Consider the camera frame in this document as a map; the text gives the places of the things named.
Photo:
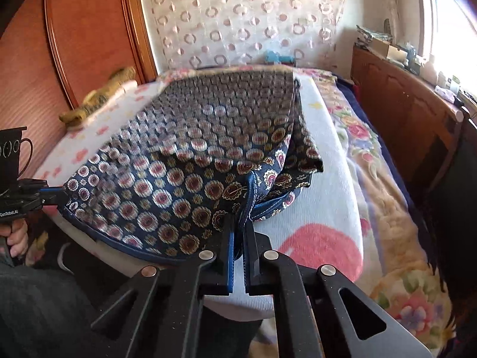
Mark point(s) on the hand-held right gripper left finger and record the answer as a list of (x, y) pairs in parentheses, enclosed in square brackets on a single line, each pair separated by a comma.
[(231, 264)]

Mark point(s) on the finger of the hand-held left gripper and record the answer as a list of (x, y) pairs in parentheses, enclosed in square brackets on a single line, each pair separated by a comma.
[(52, 192)]

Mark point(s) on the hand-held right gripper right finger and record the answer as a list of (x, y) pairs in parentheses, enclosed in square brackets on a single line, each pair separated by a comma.
[(249, 268)]

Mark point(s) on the navy patterned satin garment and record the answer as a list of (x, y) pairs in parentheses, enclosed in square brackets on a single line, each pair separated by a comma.
[(179, 149)]

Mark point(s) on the person's left hand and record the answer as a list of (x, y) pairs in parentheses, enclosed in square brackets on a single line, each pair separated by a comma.
[(18, 238)]

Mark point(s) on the yellow-green plush toy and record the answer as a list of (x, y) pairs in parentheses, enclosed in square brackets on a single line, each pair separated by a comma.
[(93, 100)]

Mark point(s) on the cream floral fleece blanket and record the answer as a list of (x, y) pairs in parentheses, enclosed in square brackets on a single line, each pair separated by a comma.
[(391, 223)]

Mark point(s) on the reddish wooden wardrobe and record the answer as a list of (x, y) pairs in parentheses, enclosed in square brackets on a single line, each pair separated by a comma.
[(82, 37)]

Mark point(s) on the small blue toy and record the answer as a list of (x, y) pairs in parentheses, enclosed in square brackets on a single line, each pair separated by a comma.
[(277, 57)]

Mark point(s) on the brown wooden cabinet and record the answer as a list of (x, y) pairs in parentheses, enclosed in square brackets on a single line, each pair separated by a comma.
[(402, 104)]

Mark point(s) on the sheer curtain with circles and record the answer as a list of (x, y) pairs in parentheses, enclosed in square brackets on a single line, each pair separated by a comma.
[(242, 15)]

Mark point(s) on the cardboard box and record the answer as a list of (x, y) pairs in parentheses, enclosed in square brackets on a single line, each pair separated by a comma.
[(385, 49)]

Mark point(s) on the stack of folded cloths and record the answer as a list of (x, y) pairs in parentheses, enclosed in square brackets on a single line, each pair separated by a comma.
[(372, 34)]

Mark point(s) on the bright window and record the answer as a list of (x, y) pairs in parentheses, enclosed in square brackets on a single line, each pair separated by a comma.
[(454, 26)]

